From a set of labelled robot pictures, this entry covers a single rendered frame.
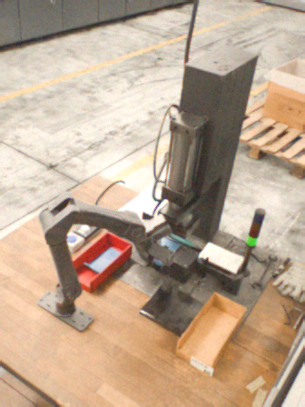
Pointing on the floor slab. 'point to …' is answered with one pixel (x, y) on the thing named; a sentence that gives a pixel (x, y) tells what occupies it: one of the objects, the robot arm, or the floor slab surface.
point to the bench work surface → (121, 336)
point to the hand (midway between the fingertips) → (151, 258)
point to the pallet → (275, 141)
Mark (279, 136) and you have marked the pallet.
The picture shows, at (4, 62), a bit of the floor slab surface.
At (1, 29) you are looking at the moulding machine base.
